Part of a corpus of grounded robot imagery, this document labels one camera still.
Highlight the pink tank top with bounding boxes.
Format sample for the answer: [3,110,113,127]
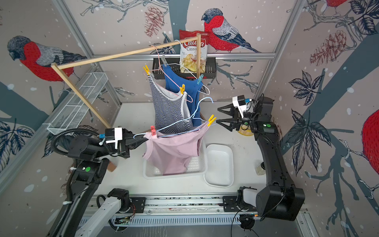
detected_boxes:
[143,122,210,175]

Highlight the pink wire hanger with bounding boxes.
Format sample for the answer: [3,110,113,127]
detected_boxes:
[150,44,193,103]

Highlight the teal clothespin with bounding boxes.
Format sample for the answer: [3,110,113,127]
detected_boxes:
[196,74,204,85]

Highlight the cassava chips bag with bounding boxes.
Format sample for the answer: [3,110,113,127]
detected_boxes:
[179,30,209,73]

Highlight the grey clothespin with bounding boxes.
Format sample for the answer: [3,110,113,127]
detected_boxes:
[160,55,168,66]

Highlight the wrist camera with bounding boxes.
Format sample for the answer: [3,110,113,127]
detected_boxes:
[232,95,252,118]
[99,127,122,150]

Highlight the white plastic tray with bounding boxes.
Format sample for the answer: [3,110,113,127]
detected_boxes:
[204,144,234,188]

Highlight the small black-lid jar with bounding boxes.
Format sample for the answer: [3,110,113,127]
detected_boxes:
[255,162,266,176]

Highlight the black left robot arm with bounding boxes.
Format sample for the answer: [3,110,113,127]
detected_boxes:
[47,127,147,237]

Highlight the black wall basket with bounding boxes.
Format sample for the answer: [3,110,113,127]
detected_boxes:
[152,57,217,81]

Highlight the yellow clothespin striped top right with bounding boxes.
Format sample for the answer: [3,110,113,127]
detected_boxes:
[180,84,185,95]

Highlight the red clothespin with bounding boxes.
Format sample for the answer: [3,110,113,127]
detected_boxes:
[151,125,157,136]

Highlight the yellow clothespin striped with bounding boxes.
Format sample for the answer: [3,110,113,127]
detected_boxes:
[180,84,185,95]
[143,65,151,76]

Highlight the white wire hanger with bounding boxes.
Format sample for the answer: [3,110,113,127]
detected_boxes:
[159,39,210,96]

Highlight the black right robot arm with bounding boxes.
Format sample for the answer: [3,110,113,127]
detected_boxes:
[216,95,306,221]

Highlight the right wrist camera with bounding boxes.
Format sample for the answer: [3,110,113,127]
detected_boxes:
[232,95,252,118]

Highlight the yellow bowl with buns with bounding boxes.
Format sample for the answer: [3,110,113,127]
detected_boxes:
[238,127,254,136]

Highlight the white wire wall basket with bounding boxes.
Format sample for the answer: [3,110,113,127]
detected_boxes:
[47,72,108,135]

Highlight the wooden clothes rack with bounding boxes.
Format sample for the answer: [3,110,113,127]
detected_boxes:
[51,34,203,128]

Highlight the white perforated plastic basket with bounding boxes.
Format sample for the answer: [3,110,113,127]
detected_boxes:
[143,140,208,180]

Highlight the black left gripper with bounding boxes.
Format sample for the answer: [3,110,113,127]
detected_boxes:
[94,129,149,160]

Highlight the yellow clothespin striped top left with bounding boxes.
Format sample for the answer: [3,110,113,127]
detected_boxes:
[143,65,151,76]

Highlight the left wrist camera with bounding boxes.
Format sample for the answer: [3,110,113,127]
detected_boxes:
[99,127,122,150]

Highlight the blue white striped tank top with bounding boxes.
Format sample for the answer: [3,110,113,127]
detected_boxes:
[148,75,193,134]

